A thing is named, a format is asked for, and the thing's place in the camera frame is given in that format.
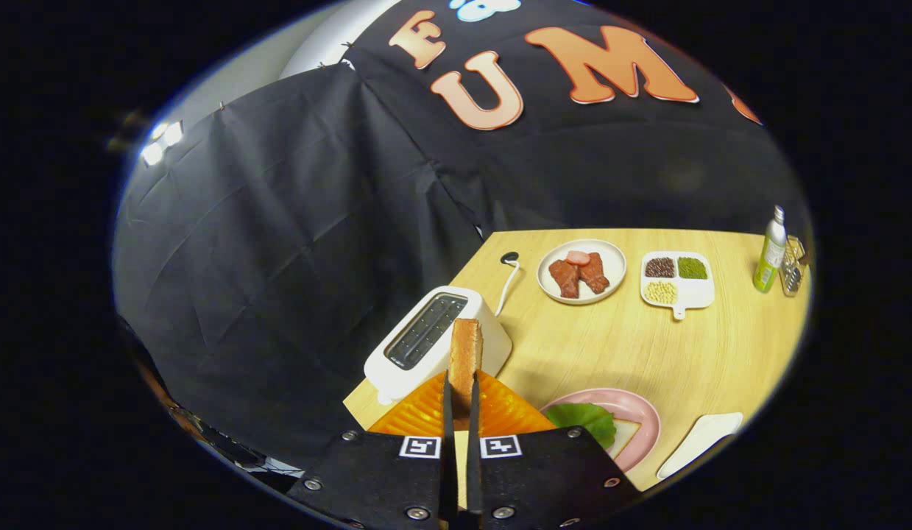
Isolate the white round plate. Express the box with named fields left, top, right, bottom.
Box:
left=537, top=239, right=627, bottom=305

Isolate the green label metal bottle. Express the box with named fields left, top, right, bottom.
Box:
left=752, top=205, right=788, bottom=294

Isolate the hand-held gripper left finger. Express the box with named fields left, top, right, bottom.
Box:
left=286, top=370, right=456, bottom=530

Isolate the brown meat piece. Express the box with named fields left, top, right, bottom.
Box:
left=578, top=252, right=610, bottom=294
left=549, top=259, right=580, bottom=299

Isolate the white toaster cable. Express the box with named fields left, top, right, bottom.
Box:
left=494, top=252, right=521, bottom=317

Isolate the ceiling light panel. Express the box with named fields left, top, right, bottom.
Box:
left=139, top=121, right=185, bottom=166

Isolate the white toaster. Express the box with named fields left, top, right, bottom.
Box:
left=364, top=286, right=513, bottom=406

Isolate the wire cutlery holder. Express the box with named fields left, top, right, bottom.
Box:
left=780, top=236, right=810, bottom=297

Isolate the pink round plate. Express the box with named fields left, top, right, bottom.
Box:
left=540, top=388, right=661, bottom=473

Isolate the toasted bread slice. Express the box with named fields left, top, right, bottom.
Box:
left=448, top=318, right=484, bottom=431

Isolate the black backdrop cloth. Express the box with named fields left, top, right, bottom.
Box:
left=113, top=0, right=806, bottom=472

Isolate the green lettuce leaf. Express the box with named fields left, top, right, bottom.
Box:
left=544, top=402, right=617, bottom=450

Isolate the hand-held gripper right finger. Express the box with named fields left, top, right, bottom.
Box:
left=467, top=370, right=642, bottom=530

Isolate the white divided dish with beans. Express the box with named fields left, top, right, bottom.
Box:
left=640, top=251, right=715, bottom=321

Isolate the white square plate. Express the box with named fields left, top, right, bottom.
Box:
left=656, top=412, right=743, bottom=481

